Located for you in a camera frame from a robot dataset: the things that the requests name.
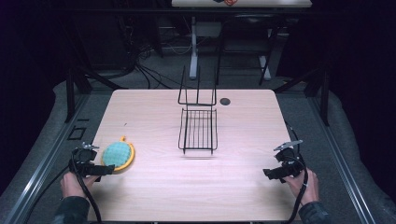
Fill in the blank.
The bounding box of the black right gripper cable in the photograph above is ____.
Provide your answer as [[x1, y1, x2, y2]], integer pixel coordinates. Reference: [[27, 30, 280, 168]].
[[283, 120, 310, 224]]

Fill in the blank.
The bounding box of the black chair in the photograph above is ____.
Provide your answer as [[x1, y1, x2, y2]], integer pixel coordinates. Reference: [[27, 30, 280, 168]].
[[215, 12, 283, 87]]

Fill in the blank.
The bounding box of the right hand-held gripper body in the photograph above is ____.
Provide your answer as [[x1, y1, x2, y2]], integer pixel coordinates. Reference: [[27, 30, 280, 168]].
[[273, 139, 306, 185]]

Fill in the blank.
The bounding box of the bundle of floor cables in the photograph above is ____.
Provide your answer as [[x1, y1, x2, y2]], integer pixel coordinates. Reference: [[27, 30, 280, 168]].
[[132, 41, 191, 91]]

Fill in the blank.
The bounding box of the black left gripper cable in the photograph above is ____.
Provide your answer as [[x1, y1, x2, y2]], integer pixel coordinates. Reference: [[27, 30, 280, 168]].
[[23, 150, 103, 224]]

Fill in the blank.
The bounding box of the person's left hand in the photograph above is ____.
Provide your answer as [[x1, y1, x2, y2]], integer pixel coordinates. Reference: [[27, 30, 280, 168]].
[[60, 171, 101, 200]]

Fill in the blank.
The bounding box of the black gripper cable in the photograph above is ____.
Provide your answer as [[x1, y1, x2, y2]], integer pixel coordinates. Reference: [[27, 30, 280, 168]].
[[23, 150, 103, 224], [283, 120, 310, 224]]

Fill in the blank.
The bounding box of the black tape square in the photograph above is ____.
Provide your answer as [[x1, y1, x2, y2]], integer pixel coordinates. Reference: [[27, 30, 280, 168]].
[[66, 126, 88, 141]]

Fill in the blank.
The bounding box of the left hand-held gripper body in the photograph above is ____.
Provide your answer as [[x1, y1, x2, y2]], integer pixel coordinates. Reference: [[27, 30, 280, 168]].
[[68, 142, 101, 183]]

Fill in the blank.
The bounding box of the black metal stand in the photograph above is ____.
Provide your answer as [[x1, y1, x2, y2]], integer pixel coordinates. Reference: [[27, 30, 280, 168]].
[[63, 60, 129, 124], [273, 60, 332, 128]]

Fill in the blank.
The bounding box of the person's right hand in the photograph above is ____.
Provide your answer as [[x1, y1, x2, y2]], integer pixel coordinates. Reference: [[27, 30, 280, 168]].
[[282, 168, 320, 207]]

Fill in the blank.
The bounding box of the aluminium frame rail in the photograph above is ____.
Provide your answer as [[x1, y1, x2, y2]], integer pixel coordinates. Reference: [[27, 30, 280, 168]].
[[306, 95, 378, 224], [2, 92, 92, 224]]

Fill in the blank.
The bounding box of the black wire rack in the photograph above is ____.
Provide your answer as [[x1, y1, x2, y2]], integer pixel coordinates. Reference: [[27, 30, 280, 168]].
[[177, 64, 219, 156]]

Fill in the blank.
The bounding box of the round teal yellow pot holder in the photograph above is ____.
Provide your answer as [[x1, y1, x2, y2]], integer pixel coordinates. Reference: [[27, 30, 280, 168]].
[[100, 135, 136, 173]]

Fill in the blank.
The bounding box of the white background desk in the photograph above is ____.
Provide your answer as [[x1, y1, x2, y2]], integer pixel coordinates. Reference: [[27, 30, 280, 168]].
[[170, 0, 313, 81]]

